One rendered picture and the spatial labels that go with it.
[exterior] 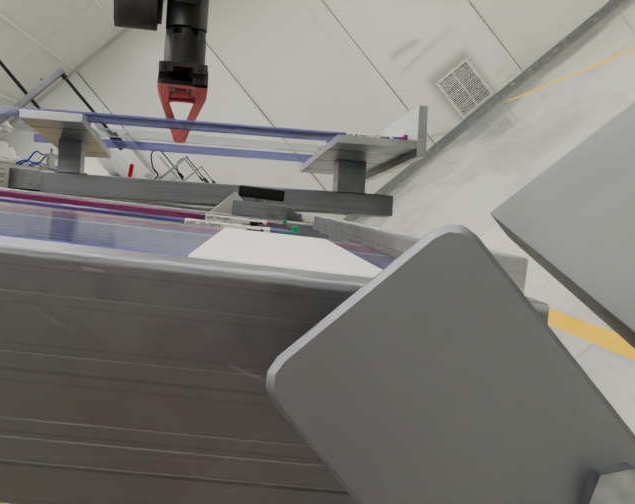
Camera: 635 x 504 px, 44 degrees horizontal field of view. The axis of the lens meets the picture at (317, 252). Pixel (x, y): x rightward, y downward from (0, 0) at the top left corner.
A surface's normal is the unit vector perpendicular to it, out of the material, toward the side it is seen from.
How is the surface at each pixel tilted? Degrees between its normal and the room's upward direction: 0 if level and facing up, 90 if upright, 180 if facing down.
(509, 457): 90
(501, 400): 90
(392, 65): 90
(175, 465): 90
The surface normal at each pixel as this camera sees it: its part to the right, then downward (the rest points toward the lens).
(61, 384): 0.07, 0.06
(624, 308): -0.63, -0.77
